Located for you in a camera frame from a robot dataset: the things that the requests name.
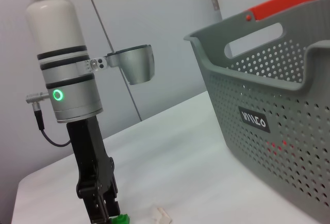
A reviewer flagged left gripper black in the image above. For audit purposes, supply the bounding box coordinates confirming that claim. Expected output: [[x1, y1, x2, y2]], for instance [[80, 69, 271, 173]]
[[66, 117, 122, 224]]

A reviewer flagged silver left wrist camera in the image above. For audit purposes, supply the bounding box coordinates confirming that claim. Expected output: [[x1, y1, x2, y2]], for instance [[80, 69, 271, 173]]
[[85, 44, 155, 85]]

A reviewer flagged left gripper cable with connector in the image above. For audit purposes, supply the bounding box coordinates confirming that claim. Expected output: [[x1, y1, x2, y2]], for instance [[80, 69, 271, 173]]
[[25, 92, 74, 147]]

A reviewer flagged grey perforated storage basket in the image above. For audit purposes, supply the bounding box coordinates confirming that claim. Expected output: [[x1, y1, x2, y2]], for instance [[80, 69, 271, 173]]
[[183, 0, 330, 221]]

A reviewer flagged green toy brick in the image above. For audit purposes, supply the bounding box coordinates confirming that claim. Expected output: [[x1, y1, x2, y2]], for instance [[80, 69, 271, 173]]
[[110, 213, 132, 224]]

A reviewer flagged white toy brick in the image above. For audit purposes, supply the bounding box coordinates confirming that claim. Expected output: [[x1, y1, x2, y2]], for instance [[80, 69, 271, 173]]
[[151, 207, 173, 223]]

